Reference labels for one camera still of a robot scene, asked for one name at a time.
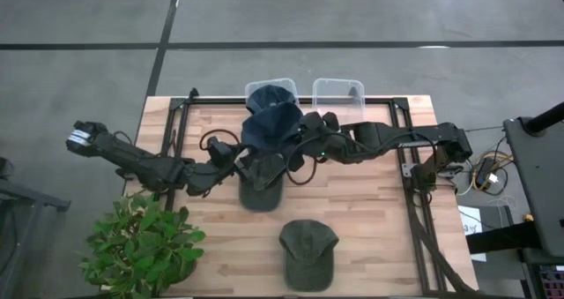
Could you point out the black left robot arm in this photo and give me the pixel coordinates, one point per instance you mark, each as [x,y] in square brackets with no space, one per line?
[132,158]

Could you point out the black flat bar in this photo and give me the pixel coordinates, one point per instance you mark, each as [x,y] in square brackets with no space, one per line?
[502,239]

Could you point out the keypad with red lights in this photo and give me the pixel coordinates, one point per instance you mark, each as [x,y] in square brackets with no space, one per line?
[551,282]

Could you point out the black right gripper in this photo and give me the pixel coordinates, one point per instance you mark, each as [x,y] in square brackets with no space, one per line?
[328,147]

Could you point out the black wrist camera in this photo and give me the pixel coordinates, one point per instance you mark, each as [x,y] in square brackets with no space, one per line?
[219,150]
[331,121]

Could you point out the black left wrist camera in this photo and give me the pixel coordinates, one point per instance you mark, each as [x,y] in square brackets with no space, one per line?
[219,150]

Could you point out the black stand pole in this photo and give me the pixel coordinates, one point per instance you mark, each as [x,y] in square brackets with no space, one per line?
[544,118]

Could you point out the olive green cap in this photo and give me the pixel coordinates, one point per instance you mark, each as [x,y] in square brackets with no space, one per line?
[260,197]
[308,255]

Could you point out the grey metal frame bracket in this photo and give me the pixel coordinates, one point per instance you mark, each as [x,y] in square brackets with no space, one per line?
[410,169]

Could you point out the potted green plant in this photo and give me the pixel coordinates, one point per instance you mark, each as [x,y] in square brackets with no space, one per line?
[141,246]

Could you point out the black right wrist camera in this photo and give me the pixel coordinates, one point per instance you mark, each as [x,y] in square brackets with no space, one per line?
[331,121]

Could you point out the black floor stand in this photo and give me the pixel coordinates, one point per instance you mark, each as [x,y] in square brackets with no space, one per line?
[26,197]

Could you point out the white paper sheet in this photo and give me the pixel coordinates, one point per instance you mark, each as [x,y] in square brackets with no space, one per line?
[471,228]

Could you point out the black workstation table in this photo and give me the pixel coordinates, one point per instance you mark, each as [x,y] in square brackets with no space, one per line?
[537,180]

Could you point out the black aluminium table frame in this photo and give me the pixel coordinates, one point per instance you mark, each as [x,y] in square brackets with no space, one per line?
[211,100]

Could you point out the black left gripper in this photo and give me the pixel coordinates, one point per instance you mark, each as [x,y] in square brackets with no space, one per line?
[238,164]

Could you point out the clear plastic bin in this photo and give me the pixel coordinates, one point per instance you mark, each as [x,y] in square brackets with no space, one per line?
[339,96]
[293,87]

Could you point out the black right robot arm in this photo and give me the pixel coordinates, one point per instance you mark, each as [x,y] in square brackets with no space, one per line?
[396,136]

